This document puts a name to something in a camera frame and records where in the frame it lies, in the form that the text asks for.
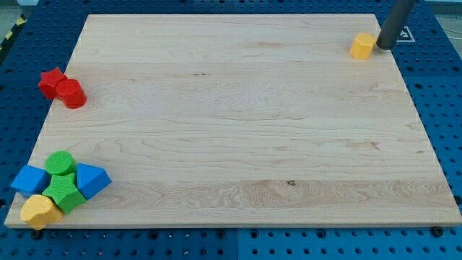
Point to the grey cylindrical robot arm stick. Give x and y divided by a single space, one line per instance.
394 23

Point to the light wooden board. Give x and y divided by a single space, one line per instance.
245 121

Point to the blue triangle block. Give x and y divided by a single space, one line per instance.
91 180

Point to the yellow hexagon block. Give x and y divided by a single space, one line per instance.
362 45

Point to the red cylinder block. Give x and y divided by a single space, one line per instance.
70 92

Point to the green cylinder block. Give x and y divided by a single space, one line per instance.
60 163

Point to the green star block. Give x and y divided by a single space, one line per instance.
63 191

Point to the red star block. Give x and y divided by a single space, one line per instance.
49 81

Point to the blue cube block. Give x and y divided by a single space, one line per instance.
30 181

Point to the yellow heart block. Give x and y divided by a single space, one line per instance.
39 211

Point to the yellow black hazard tape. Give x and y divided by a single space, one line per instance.
13 33

